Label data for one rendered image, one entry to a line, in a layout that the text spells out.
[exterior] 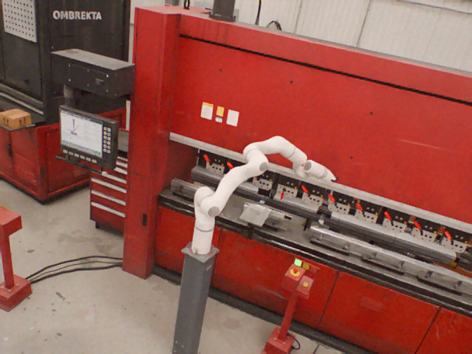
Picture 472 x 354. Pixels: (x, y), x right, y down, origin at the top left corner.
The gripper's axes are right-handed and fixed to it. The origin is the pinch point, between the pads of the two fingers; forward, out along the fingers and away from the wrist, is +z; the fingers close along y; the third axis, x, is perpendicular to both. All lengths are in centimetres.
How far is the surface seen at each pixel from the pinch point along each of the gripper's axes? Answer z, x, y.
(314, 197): 9.1, -23.8, -7.4
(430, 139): 18, 59, 16
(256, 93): -50, 6, -64
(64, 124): -143, -91, -94
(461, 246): 70, 22, 63
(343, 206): 21.9, -14.3, 7.5
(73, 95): -143, -74, -107
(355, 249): 47, -35, 27
